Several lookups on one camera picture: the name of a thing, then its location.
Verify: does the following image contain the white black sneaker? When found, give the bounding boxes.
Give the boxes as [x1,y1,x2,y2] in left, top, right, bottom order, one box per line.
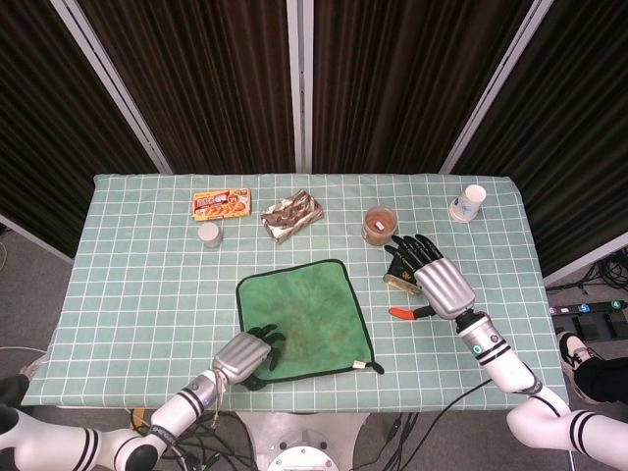
[556,331,602,393]

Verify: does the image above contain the clear jar of rubber bands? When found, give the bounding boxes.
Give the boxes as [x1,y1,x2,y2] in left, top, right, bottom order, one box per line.
[361,206,398,246]

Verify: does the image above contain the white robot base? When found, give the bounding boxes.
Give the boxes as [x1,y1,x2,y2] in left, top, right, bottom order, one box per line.
[235,410,375,471]

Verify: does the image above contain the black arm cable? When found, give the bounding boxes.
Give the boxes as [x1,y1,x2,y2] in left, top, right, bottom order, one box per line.
[441,377,494,411]

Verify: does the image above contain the dark green cloth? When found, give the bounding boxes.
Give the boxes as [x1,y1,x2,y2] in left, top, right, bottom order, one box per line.
[235,258,385,382]

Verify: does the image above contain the beige wrist cord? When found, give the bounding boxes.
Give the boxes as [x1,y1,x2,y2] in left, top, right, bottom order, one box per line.
[209,370,231,427]

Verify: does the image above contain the silver red foil packet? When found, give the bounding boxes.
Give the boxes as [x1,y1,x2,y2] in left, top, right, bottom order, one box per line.
[259,189,326,243]

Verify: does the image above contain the dark brown partition panel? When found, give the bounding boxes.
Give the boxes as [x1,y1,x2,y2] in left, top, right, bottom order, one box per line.
[450,0,628,276]
[78,0,298,175]
[312,0,534,175]
[0,0,168,264]

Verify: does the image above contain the white partition post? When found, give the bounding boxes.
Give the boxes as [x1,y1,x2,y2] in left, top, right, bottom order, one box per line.
[440,0,549,176]
[287,0,315,174]
[51,0,173,175]

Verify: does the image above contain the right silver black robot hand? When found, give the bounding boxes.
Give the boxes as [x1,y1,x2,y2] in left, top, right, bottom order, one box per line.
[384,234,477,323]

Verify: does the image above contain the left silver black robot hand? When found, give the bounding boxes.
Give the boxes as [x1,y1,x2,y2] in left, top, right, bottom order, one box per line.
[211,323,288,393]

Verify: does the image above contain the black trouser leg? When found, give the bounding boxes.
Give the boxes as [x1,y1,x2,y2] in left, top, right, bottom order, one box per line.
[573,355,628,406]

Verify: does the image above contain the black luncheon meat can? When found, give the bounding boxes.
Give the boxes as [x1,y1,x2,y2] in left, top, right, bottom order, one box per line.
[383,254,424,295]

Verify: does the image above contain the yellow snack box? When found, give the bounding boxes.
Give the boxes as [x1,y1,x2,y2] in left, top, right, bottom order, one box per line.
[190,187,253,222]

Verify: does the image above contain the black cable bundle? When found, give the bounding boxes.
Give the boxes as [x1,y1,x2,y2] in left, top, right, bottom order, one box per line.
[166,411,257,471]

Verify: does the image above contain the white paper cup blue flower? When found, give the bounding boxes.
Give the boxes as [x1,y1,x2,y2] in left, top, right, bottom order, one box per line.
[448,183,487,224]

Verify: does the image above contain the small white grey jar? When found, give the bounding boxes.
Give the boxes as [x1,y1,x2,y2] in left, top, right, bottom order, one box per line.
[196,222,224,250]

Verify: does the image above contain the black floor cables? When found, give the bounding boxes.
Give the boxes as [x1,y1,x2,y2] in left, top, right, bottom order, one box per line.
[583,252,628,291]

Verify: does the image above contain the black foot pedal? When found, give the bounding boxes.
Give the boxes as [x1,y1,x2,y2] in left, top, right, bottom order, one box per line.
[598,312,628,340]
[553,316,597,340]

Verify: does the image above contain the black base cable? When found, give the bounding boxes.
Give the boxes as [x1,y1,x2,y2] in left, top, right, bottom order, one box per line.
[372,411,424,471]

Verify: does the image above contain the green white checked tablecloth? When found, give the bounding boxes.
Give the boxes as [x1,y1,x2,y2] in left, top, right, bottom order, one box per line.
[22,172,570,413]

